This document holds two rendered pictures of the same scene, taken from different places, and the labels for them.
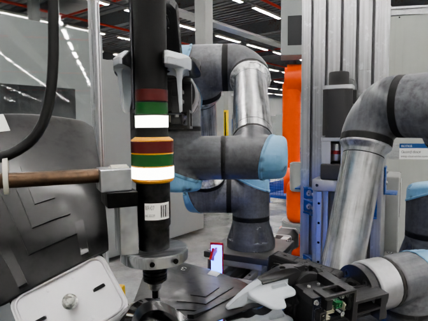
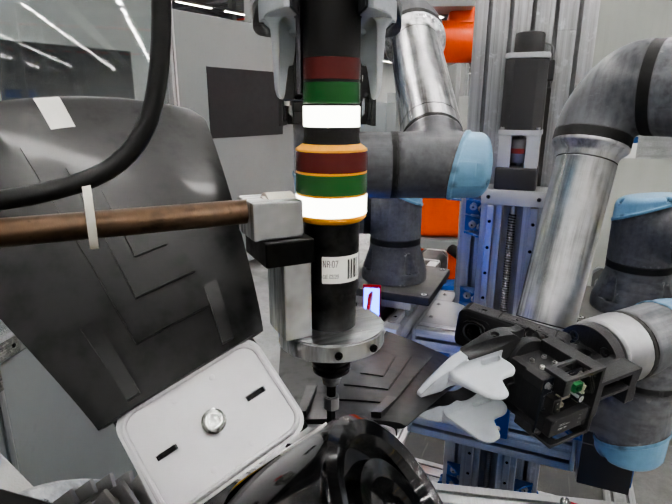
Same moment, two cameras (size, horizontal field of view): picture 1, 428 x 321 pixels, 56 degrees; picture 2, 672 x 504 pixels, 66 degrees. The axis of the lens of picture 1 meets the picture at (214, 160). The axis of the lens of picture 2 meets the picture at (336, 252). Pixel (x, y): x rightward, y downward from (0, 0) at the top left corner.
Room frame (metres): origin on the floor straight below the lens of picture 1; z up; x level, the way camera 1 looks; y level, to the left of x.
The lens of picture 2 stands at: (0.10, 0.07, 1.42)
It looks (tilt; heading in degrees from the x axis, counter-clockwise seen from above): 16 degrees down; 357
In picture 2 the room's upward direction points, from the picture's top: straight up
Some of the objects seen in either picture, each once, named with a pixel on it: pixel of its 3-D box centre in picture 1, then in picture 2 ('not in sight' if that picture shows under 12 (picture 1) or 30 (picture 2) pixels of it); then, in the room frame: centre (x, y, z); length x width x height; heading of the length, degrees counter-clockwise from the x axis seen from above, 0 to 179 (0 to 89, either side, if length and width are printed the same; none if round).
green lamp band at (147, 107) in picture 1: (151, 108); (331, 93); (0.41, 0.06, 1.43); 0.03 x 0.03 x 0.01
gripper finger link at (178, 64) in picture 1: (177, 84); (372, 48); (0.43, 0.04, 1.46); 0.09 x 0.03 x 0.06; 8
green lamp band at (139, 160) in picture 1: (152, 158); (331, 181); (0.41, 0.06, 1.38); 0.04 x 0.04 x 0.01
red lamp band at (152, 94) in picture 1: (151, 95); (331, 69); (0.41, 0.06, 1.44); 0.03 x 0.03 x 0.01
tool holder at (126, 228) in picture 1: (144, 213); (317, 271); (0.41, 0.07, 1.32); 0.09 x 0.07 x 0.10; 114
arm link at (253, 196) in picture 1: (248, 193); (393, 206); (1.25, -0.11, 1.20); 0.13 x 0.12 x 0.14; 86
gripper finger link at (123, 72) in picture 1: (127, 85); (283, 48); (0.43, 0.09, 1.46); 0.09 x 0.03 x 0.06; 170
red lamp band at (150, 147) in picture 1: (152, 146); (331, 159); (0.41, 0.06, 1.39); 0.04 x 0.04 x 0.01
